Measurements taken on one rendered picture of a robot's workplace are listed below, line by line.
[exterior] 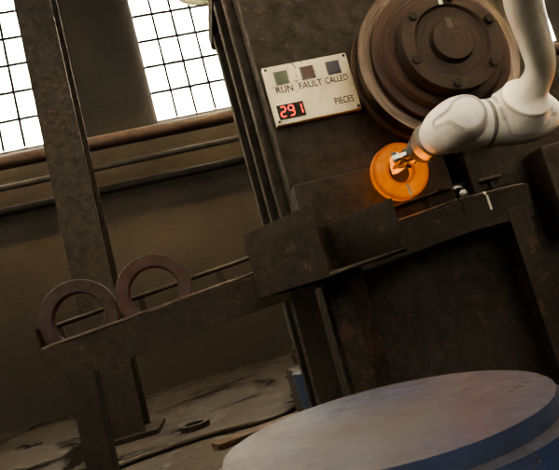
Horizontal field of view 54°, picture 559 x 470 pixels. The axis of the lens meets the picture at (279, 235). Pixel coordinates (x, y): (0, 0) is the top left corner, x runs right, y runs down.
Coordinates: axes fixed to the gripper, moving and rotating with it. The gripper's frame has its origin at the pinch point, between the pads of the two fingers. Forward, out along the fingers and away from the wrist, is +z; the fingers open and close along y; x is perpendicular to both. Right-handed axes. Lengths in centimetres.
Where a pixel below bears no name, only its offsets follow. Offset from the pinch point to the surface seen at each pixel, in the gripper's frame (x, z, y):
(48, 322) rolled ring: -18, -2, -95
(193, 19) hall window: 390, 622, 24
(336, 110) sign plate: 22.0, 11.2, -8.7
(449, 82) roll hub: 16.3, -10.8, 15.2
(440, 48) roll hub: 25.4, -11.2, 15.5
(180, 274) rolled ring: -14, -2, -63
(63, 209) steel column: 68, 254, -138
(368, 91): 22.2, 1.0, -1.9
